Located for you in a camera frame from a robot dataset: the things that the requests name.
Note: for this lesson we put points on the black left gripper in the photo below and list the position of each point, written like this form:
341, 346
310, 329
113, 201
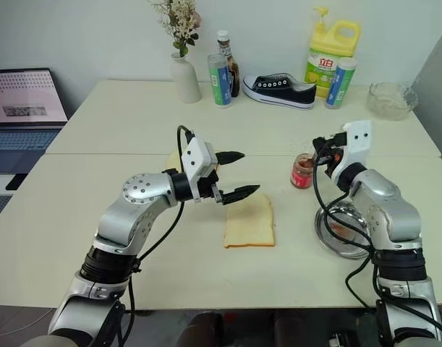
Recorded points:
208, 188

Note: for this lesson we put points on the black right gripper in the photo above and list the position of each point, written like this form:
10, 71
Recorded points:
334, 150

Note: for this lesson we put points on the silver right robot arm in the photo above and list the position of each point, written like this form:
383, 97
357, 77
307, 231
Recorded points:
383, 202

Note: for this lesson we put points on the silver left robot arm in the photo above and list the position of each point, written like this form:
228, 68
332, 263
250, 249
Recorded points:
141, 188

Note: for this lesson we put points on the glass jar of red jam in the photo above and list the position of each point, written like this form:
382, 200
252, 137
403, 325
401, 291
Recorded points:
302, 171

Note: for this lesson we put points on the square white bread slice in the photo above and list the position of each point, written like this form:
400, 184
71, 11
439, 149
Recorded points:
249, 224

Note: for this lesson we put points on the round pale bread slice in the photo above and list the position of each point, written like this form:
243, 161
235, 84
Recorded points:
173, 159

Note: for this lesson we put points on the blue green labelled cylinder container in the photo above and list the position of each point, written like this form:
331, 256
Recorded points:
339, 85
219, 83

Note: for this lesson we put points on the black canvas sneaker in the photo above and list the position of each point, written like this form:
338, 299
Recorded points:
278, 90

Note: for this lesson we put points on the round steel plate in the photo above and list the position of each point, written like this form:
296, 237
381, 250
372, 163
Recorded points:
345, 218

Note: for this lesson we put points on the clear glass bowl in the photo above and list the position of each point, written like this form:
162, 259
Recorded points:
388, 101

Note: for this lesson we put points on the dark sauce bottle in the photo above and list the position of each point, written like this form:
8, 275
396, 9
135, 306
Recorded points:
235, 74

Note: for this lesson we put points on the yellow detergent pump bottle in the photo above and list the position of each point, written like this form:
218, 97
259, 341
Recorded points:
327, 47

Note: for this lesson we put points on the white ceramic vase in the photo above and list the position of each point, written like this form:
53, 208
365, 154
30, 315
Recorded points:
185, 81

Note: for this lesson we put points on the dark rounded shape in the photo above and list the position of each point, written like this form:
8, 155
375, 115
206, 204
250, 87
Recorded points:
206, 329

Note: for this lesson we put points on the dried flower bouquet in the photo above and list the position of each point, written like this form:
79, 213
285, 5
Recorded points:
179, 21

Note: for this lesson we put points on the open blue laptop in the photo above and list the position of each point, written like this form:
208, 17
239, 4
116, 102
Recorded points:
21, 105

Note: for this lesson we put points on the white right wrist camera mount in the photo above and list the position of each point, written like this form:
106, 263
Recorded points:
355, 144

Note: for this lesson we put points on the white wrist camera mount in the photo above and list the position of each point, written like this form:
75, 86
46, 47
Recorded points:
197, 160
355, 144

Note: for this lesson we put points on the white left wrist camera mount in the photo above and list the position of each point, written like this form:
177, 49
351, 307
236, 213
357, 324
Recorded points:
197, 160

